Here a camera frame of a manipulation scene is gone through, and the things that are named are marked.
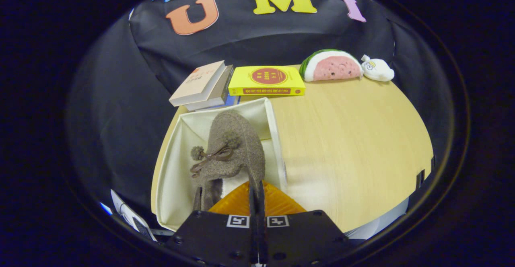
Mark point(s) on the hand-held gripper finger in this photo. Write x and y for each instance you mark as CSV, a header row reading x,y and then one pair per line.
x,y
261,239
252,239

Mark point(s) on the brown fuzzy slipper shoe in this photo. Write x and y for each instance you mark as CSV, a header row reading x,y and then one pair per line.
x,y
237,138
211,196

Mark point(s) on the cream fabric storage box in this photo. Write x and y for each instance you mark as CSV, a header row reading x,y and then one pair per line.
x,y
177,186

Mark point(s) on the white plastic device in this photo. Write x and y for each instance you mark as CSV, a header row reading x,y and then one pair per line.
x,y
128,214

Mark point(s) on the blue cover book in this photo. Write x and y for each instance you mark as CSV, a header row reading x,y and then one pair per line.
x,y
232,100

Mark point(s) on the grey cover book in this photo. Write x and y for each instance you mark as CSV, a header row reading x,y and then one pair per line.
x,y
219,94

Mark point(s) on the yellow book with red circle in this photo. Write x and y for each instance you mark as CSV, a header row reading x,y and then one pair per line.
x,y
245,80

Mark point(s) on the beige cover book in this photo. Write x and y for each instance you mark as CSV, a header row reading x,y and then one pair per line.
x,y
197,83

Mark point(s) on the black backdrop cloth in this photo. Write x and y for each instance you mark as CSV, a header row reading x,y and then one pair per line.
x,y
120,110

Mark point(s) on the watermelon slice plush toy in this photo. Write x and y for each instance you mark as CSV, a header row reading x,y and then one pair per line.
x,y
334,68

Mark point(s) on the white plush toy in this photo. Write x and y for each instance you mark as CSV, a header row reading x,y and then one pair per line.
x,y
378,70

